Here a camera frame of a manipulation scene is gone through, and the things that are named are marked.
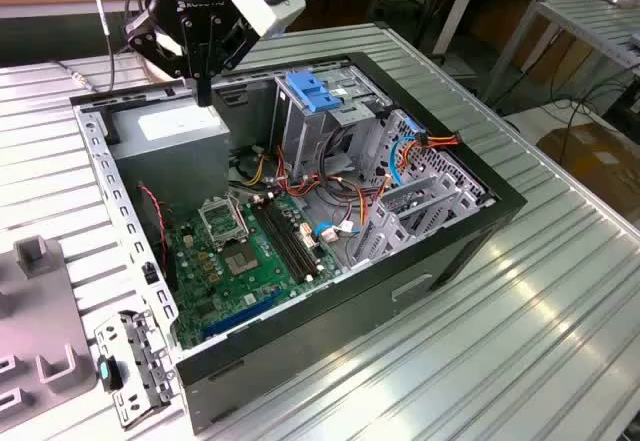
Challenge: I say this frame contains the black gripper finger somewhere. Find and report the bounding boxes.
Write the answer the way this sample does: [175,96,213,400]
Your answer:
[199,14,261,106]
[124,10,201,106]

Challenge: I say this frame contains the grey metal disk bay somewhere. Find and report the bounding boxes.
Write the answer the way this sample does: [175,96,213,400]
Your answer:
[344,108,499,270]

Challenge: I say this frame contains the blue plastic drive latch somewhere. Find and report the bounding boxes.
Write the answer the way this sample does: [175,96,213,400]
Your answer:
[286,70,345,115]

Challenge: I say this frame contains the grey metal drive cage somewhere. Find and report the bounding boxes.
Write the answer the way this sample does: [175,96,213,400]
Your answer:
[272,63,396,182]

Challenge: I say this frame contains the grey power supply unit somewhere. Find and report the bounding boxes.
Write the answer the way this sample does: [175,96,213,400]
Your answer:
[107,95,232,212]

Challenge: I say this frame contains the black RAM slot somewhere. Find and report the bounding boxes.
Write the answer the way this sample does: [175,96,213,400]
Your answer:
[251,201,305,285]
[257,200,310,283]
[263,198,316,280]
[269,196,322,277]

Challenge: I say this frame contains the black tripod stand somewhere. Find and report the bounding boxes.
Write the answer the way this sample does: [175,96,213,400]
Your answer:
[412,0,464,65]

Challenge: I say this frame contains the CPU socket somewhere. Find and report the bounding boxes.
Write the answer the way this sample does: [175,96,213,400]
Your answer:
[223,242,262,278]

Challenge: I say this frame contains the green motherboard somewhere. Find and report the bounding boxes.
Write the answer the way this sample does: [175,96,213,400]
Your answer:
[167,190,346,352]

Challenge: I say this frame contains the long blue expansion slot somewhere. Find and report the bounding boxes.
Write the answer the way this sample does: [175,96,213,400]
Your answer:
[202,288,284,340]

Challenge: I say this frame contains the grey parts rack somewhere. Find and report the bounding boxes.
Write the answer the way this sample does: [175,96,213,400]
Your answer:
[0,233,99,432]

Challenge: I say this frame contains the black open PC case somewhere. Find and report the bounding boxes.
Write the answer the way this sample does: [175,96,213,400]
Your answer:
[69,50,529,435]

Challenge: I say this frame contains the small black blue-ringed tool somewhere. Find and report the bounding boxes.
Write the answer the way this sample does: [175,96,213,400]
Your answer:
[95,353,125,393]

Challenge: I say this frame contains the metal slat side table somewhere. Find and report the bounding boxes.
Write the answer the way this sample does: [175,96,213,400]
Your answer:
[479,0,640,107]

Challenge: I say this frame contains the brown cardboard box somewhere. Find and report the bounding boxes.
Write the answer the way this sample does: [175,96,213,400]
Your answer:
[537,120,640,212]

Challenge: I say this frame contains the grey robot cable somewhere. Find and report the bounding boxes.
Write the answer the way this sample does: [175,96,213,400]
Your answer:
[49,0,119,95]

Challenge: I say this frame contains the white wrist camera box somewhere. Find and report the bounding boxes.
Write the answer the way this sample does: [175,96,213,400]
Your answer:
[228,0,307,40]

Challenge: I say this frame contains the yellow black power wire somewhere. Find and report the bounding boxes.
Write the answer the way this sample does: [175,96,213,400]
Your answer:
[238,150,269,188]

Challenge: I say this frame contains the metal socket cover frame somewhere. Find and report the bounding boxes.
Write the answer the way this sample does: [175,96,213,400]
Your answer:
[198,194,250,251]

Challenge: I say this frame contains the long blue data wire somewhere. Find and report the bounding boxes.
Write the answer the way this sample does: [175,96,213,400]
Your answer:
[387,116,427,190]

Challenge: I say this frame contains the short blue data wire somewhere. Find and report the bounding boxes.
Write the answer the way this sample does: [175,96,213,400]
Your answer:
[313,219,362,242]

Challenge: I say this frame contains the multicolour power wire bundle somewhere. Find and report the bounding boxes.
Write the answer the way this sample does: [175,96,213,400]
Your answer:
[272,145,394,227]

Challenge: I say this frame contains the red orange yellow power wire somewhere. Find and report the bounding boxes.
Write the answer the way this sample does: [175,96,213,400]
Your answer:
[399,129,462,162]

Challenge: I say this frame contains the grey slot retention bracket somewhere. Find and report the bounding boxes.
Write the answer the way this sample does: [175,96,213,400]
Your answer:
[93,308,182,431]

